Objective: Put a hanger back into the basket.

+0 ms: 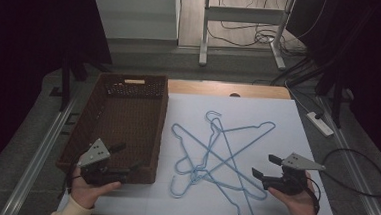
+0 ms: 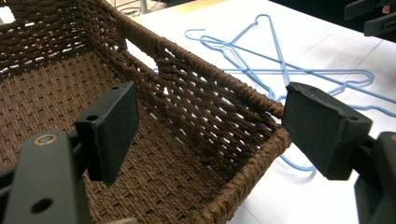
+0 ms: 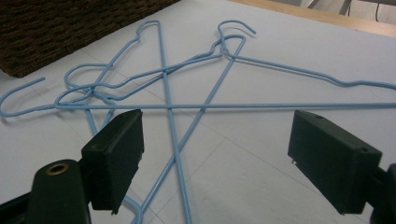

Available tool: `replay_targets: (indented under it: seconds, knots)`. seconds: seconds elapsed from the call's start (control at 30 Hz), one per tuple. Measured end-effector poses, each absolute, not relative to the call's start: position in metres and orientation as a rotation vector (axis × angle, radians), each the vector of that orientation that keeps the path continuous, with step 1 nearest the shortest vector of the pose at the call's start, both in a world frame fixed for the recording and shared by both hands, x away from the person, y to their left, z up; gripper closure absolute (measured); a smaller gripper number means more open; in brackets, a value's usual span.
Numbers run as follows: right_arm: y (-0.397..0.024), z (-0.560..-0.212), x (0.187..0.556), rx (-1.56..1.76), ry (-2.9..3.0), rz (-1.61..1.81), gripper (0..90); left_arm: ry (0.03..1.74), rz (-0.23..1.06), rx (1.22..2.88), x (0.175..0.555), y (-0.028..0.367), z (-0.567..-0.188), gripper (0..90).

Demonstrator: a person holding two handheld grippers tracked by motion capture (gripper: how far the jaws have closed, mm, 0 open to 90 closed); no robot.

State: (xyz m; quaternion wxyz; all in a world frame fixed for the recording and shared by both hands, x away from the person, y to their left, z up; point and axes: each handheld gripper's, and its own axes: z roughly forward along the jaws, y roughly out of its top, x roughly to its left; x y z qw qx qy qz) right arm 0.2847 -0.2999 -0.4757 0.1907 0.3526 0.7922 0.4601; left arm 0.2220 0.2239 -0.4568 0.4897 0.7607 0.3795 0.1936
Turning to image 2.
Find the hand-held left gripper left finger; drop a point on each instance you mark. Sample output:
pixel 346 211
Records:
pixel 109 130

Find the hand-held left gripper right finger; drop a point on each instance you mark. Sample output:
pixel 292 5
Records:
pixel 323 133

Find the brown woven basket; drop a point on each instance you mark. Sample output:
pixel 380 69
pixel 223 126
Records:
pixel 162 174

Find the grey metal stand leg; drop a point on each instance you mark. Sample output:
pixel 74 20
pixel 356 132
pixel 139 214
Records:
pixel 144 6

